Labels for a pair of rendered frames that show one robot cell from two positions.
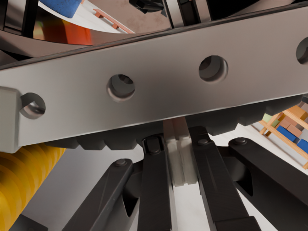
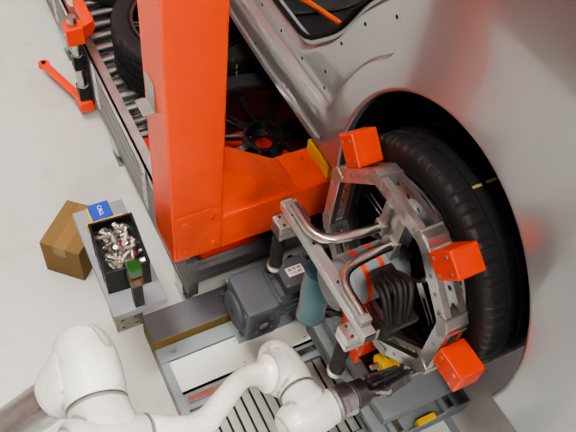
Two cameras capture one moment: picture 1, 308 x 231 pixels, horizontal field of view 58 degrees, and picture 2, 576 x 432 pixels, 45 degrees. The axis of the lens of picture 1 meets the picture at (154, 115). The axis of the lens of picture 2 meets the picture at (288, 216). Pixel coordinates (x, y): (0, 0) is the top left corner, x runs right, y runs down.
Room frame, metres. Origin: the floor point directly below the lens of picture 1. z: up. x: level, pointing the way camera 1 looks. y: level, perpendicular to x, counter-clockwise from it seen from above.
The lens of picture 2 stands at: (-0.55, -0.69, 2.34)
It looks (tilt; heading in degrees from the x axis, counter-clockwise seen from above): 52 degrees down; 66
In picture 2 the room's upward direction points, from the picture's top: 9 degrees clockwise
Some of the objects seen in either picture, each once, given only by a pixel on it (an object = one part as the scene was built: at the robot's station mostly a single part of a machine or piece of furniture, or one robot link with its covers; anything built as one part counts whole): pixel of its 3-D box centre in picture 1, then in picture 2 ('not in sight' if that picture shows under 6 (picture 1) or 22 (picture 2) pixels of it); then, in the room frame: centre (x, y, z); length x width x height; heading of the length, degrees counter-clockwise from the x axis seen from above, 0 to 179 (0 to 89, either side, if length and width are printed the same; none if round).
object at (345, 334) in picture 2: not in sight; (357, 332); (-0.04, -0.02, 0.93); 0.09 x 0.05 x 0.05; 10
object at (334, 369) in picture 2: not in sight; (339, 357); (-0.07, -0.02, 0.83); 0.04 x 0.04 x 0.16
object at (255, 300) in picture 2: not in sight; (287, 299); (0.00, 0.48, 0.26); 0.42 x 0.18 x 0.35; 10
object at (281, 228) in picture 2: not in sight; (291, 223); (-0.10, 0.32, 0.93); 0.09 x 0.05 x 0.05; 10
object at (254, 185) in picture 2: not in sight; (288, 170); (0.02, 0.68, 0.69); 0.52 x 0.17 x 0.35; 10
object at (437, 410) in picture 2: not in sight; (385, 363); (0.30, 0.21, 0.13); 0.50 x 0.36 x 0.10; 100
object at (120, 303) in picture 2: not in sight; (117, 256); (-0.53, 0.66, 0.44); 0.43 x 0.17 x 0.03; 100
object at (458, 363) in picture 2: not in sight; (458, 364); (0.19, -0.12, 0.85); 0.09 x 0.08 x 0.07; 100
